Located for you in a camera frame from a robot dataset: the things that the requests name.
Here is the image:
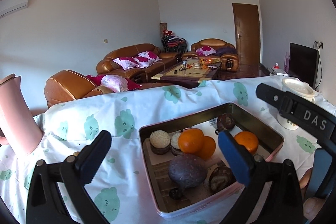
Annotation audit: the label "dark water chestnut back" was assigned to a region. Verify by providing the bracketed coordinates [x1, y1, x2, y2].
[217, 113, 235, 132]

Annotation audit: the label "pink floral pillow right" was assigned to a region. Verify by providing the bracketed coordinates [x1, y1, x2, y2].
[133, 51, 161, 68]

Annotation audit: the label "brown leather near armchair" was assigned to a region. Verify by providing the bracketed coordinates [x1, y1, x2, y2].
[44, 70, 113, 108]

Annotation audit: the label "pale pink cushion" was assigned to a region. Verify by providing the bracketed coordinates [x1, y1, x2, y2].
[101, 75, 129, 93]

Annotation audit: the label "printed paper in tin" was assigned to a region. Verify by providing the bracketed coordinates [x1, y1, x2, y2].
[142, 121, 242, 218]

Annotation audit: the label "dark water chestnut front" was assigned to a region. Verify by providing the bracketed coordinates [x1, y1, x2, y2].
[209, 166, 236, 194]

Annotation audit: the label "brown longan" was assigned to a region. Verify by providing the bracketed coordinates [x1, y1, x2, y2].
[169, 188, 184, 201]

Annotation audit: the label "pink electric kettle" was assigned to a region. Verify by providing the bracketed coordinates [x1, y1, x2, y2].
[0, 73, 43, 156]

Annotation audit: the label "wooden coffee table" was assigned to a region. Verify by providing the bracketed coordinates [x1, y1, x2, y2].
[151, 59, 222, 88]

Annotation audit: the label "brown leather far armchair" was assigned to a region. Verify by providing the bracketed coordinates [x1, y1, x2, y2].
[182, 38, 240, 72]

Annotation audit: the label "brown leather armchair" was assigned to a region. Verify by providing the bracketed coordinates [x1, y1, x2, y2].
[182, 38, 240, 72]
[44, 70, 113, 108]

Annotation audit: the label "purple beetroot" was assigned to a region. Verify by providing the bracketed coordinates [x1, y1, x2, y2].
[168, 153, 207, 189]

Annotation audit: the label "large mandarin orange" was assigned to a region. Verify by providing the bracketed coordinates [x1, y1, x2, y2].
[234, 131, 259, 155]

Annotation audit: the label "pink metal tin box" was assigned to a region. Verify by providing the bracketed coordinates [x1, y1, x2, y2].
[138, 101, 285, 218]

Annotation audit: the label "black television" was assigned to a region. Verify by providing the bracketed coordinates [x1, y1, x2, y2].
[288, 43, 319, 88]

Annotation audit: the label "purple sugarcane piece front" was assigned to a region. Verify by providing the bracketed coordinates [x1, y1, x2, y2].
[149, 130, 171, 155]

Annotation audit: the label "right hand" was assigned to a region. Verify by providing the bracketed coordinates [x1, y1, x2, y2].
[299, 168, 326, 223]

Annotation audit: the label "dark water chestnut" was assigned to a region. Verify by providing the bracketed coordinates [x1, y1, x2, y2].
[217, 113, 235, 132]
[209, 166, 236, 194]

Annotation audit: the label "pink pillow on armchair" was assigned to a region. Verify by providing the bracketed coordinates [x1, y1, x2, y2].
[196, 46, 216, 56]

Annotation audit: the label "orange kumquat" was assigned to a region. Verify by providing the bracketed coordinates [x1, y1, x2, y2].
[196, 136, 216, 161]
[178, 128, 205, 153]

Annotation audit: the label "stacked chairs with clothes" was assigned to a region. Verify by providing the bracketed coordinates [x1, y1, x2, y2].
[161, 30, 187, 54]

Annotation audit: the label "white wall air conditioner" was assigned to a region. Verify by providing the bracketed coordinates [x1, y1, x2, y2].
[0, 0, 29, 18]

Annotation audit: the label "white cartoon pig cup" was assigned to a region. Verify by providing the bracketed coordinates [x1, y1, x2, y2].
[277, 77, 318, 130]

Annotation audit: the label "pink floral pillow left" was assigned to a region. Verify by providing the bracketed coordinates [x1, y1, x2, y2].
[113, 57, 140, 71]

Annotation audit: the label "white cloud-print tablecloth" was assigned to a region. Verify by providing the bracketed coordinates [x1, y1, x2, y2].
[1, 76, 335, 223]

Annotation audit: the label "pink floral pillow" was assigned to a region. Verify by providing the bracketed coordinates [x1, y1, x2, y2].
[113, 57, 140, 71]
[133, 51, 161, 68]

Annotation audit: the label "brown wooden door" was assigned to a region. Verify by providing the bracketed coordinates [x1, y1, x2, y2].
[232, 3, 261, 65]

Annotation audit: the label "brown leather long sofa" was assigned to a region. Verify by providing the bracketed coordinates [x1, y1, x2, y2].
[96, 43, 182, 83]

